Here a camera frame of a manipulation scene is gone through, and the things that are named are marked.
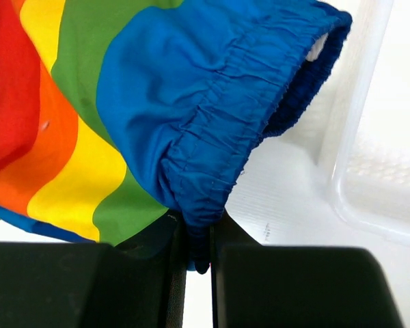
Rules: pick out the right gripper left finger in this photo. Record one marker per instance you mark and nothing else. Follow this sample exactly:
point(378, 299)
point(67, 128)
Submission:
point(138, 283)

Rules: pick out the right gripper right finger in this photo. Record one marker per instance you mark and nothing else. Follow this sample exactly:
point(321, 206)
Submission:
point(256, 285)

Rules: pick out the rainbow striped shorts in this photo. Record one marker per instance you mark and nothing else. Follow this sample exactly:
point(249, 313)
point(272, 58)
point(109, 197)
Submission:
point(113, 113)

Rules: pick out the white plastic basket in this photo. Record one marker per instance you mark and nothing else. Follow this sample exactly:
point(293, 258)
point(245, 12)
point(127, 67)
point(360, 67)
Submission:
point(366, 148)

